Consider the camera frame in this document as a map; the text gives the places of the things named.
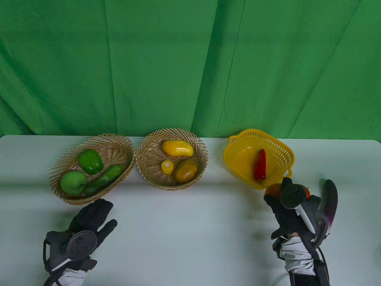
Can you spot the person's right hand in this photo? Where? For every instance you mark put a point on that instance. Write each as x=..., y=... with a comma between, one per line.
x=288, y=217

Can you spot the person's left hand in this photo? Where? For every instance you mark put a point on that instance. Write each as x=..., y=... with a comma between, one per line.
x=89, y=220

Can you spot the red tomato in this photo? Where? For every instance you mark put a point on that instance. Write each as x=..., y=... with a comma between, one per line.
x=307, y=193

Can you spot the orange tangerine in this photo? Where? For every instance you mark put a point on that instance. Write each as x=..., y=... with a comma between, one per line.
x=273, y=190

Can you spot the green apple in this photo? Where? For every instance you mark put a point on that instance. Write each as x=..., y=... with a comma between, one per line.
x=73, y=184

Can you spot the long green pepper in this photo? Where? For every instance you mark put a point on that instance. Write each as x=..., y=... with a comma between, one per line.
x=104, y=178

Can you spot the purple eggplant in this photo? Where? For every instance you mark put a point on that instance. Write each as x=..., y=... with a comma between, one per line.
x=330, y=199

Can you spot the green bell pepper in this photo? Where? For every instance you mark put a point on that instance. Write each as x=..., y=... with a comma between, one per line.
x=90, y=161

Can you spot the red chili pepper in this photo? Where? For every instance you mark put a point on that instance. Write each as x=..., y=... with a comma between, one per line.
x=260, y=165

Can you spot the oval wicker basket container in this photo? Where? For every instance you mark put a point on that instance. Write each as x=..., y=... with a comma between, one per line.
x=116, y=149

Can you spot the yellow plastic basket container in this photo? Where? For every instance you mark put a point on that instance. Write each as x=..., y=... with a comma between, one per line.
x=238, y=158

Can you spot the round wicker basket container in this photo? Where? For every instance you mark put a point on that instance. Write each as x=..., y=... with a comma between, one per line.
x=151, y=158

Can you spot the yellow corn piece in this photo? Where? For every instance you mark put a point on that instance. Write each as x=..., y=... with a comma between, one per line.
x=167, y=167

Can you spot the yellow-brown potato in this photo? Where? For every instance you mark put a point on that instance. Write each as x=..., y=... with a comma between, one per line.
x=186, y=172

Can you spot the yellow mango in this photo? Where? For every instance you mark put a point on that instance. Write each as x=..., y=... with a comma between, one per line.
x=177, y=147

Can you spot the person's left forearm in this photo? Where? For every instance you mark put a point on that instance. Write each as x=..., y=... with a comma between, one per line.
x=71, y=277

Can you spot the black right forearm sensor box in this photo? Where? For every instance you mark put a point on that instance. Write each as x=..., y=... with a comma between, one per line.
x=306, y=277

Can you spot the person's right forearm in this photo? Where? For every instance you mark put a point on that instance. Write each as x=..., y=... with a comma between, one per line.
x=297, y=253

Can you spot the green backdrop cloth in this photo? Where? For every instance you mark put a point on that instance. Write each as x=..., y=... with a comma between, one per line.
x=178, y=59

